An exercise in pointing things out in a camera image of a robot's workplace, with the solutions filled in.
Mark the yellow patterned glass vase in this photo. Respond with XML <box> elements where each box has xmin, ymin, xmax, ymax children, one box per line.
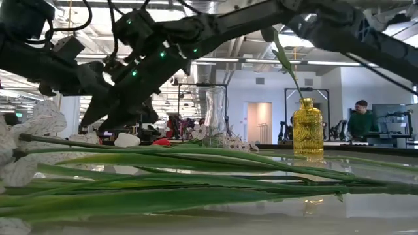
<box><xmin>292</xmin><ymin>97</ymin><xmax>325</xmax><ymax>156</ymax></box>

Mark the grey computer monitor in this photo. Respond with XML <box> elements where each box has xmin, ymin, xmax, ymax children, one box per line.
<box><xmin>371</xmin><ymin>103</ymin><xmax>410</xmax><ymax>134</ymax></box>

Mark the silver ceiling air duct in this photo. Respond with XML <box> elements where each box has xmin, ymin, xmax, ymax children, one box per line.
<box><xmin>191</xmin><ymin>62</ymin><xmax>218</xmax><ymax>115</ymax></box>

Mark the dark background desk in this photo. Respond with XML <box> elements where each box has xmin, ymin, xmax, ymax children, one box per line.
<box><xmin>364</xmin><ymin>133</ymin><xmax>414</xmax><ymax>149</ymax></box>

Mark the thin green flower stem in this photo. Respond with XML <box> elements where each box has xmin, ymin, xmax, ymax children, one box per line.
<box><xmin>257</xmin><ymin>150</ymin><xmax>418</xmax><ymax>173</ymax></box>

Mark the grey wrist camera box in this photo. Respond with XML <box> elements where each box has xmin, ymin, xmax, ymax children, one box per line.
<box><xmin>51</xmin><ymin>35</ymin><xmax>86</xmax><ymax>63</ymax></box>

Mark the pale doorway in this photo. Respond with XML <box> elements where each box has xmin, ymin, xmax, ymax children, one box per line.
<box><xmin>246</xmin><ymin>102</ymin><xmax>273</xmax><ymax>145</ymax></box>

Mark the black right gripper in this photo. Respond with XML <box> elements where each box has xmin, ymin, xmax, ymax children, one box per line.
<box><xmin>80</xmin><ymin>45</ymin><xmax>190</xmax><ymax>131</ymax></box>

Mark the person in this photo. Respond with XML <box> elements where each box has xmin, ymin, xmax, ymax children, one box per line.
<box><xmin>346</xmin><ymin>99</ymin><xmax>380</xmax><ymax>138</ymax></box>

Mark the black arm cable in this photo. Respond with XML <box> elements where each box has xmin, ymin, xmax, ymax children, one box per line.
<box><xmin>44</xmin><ymin>0</ymin><xmax>94</xmax><ymax>44</ymax></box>

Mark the white blossom spray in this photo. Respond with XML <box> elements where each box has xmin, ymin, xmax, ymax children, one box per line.
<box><xmin>225</xmin><ymin>134</ymin><xmax>259</xmax><ymax>153</ymax></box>

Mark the long green leafy flower stem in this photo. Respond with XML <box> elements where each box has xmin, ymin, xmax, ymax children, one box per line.
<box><xmin>0</xmin><ymin>172</ymin><xmax>418</xmax><ymax>226</ymax></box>

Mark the white artificial tulip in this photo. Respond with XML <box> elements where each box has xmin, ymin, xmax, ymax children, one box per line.
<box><xmin>114</xmin><ymin>132</ymin><xmax>142</xmax><ymax>148</ymax></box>

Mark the clear glass vase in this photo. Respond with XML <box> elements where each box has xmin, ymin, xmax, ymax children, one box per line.
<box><xmin>202</xmin><ymin>86</ymin><xmax>229</xmax><ymax>148</ymax></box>

